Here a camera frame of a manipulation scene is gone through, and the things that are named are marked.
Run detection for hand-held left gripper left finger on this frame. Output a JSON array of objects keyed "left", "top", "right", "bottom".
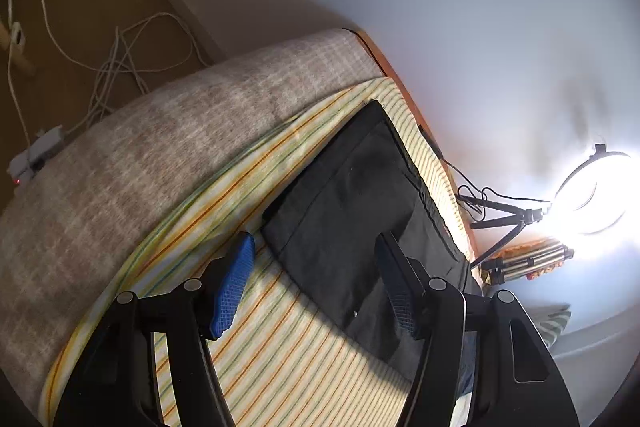
[{"left": 52, "top": 231, "right": 256, "bottom": 427}]

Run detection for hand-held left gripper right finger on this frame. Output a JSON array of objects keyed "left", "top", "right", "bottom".
[{"left": 374, "top": 232, "right": 581, "bottom": 427}]

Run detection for black pants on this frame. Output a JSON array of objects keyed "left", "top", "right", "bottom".
[{"left": 260, "top": 99, "right": 485, "bottom": 395}]

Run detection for striped yellow bed sheet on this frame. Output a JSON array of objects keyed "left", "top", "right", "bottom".
[{"left": 38, "top": 77, "right": 481, "bottom": 427}]

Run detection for black tripod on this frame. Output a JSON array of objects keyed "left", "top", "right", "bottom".
[{"left": 456, "top": 193, "right": 551, "bottom": 270}]

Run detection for silver folded tripod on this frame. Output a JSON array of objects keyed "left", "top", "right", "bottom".
[{"left": 481, "top": 243, "right": 575, "bottom": 285}]

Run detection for striped green cloth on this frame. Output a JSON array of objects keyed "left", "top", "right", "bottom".
[{"left": 530, "top": 304, "right": 572, "bottom": 349}]

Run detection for grey checked blanket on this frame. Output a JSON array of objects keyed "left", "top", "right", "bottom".
[{"left": 0, "top": 28, "right": 383, "bottom": 418}]

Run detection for white power strip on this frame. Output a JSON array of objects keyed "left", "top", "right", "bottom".
[{"left": 7, "top": 125, "right": 67, "bottom": 182}]

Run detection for black cable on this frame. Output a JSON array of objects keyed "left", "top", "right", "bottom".
[{"left": 419, "top": 127, "right": 553, "bottom": 218}]

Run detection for ring light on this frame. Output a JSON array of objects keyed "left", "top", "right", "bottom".
[{"left": 550, "top": 143, "right": 638, "bottom": 235}]

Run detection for white cable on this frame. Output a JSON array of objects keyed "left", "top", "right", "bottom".
[{"left": 5, "top": 0, "right": 196, "bottom": 142}]

